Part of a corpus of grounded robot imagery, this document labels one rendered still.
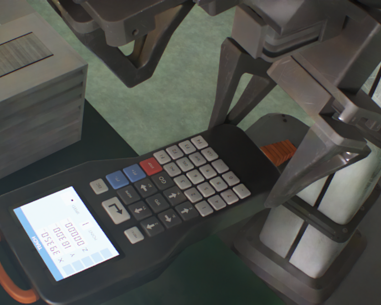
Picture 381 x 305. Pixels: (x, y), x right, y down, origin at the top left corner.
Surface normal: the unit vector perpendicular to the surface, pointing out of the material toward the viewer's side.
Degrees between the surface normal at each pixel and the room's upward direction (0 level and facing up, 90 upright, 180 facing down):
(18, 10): 0
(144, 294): 0
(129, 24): 90
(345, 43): 60
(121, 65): 100
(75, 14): 15
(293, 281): 45
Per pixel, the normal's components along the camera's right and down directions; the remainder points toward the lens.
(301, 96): -0.60, -0.06
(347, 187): -0.60, 0.50
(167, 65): 0.18, -0.67
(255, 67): 0.61, 0.62
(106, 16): -0.03, -0.57
